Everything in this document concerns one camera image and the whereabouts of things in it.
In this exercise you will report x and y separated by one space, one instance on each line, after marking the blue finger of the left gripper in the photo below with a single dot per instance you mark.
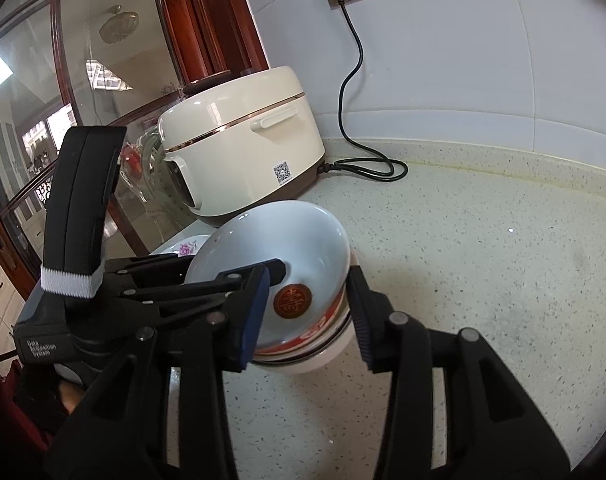
156 288

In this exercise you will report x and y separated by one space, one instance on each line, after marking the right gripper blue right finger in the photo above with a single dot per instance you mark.
394 342

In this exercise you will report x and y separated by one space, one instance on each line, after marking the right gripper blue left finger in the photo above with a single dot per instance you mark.
220 341

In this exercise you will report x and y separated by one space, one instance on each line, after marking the floral white plate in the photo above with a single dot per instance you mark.
188 246

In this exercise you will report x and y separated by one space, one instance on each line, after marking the red and white bowl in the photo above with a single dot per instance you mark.
313 246

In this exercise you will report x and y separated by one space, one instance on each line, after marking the plain white bowl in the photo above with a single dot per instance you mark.
318 359

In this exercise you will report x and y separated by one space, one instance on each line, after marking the person's left hand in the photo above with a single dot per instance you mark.
71 395

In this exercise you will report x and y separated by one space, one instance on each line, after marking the cream rice cooker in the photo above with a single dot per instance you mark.
236 142

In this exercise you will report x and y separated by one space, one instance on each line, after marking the gripper display camera box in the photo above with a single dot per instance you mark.
85 176

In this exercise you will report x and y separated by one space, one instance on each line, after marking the wooden glass door frame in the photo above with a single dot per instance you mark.
66 63

